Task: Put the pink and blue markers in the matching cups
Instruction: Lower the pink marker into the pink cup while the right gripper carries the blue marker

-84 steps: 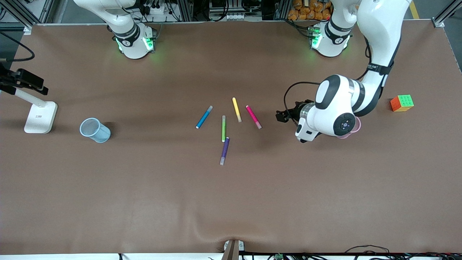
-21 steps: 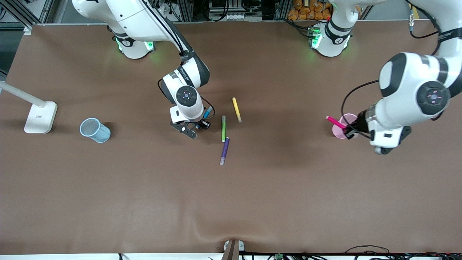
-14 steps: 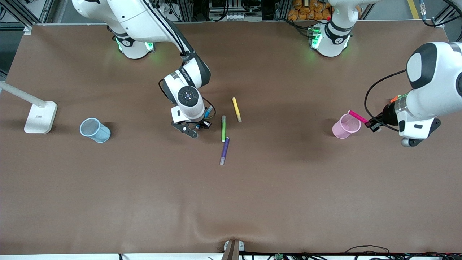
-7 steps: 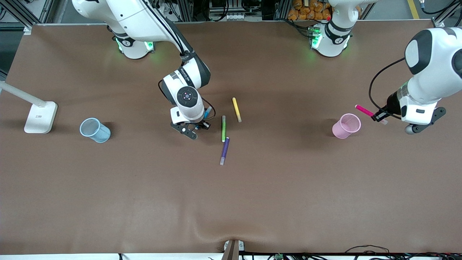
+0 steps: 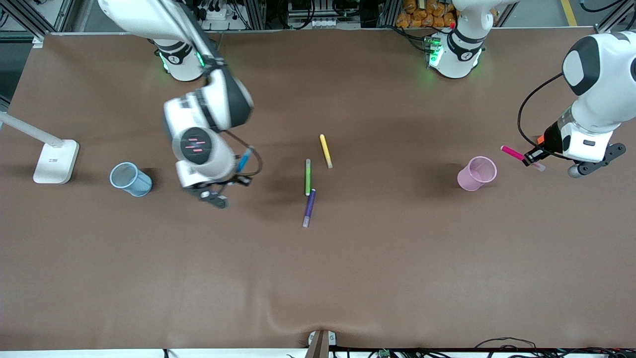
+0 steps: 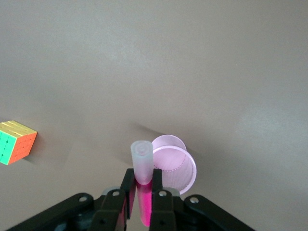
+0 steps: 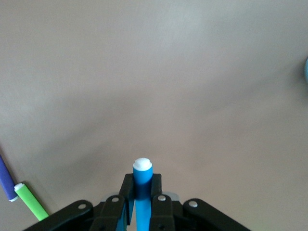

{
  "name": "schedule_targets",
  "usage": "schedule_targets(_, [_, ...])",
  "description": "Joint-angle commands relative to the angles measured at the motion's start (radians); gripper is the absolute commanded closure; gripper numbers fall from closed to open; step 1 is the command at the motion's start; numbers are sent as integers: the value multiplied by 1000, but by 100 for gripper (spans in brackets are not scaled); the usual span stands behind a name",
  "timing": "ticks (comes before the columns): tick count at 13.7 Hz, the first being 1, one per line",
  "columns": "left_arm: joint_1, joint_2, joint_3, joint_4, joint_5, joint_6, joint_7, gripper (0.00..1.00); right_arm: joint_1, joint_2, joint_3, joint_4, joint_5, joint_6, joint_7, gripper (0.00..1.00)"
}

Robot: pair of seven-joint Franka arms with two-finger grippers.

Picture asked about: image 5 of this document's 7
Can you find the pink mesh cup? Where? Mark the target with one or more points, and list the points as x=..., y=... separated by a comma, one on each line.
x=469, y=181

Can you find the purple marker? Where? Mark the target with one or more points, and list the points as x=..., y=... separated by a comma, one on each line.
x=310, y=205

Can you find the white power strip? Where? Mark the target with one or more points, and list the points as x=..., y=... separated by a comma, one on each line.
x=325, y=23
x=223, y=14

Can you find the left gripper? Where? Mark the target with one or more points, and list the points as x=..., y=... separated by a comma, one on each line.
x=552, y=136

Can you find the yellow marker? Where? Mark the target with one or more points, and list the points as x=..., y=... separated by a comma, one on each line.
x=325, y=149

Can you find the orange snack bags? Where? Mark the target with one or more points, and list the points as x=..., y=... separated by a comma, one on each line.
x=417, y=17

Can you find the pink marker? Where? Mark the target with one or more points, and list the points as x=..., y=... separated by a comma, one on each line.
x=512, y=152

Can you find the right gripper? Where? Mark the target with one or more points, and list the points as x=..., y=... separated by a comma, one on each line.
x=236, y=178

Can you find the blue marker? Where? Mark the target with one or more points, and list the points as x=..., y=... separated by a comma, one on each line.
x=243, y=161

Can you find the blue mesh cup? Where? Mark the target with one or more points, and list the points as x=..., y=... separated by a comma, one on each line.
x=141, y=186

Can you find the white desk lamp stand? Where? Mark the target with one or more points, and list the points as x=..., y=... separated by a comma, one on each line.
x=54, y=166

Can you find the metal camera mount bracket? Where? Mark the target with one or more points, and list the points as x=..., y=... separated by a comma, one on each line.
x=318, y=345

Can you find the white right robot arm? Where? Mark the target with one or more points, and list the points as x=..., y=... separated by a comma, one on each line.
x=149, y=20

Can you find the green marker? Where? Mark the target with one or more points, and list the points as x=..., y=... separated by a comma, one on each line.
x=308, y=176

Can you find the aluminium frame post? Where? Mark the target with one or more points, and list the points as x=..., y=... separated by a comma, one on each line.
x=608, y=22
x=30, y=25

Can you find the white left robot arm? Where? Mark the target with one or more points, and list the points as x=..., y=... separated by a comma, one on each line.
x=601, y=99

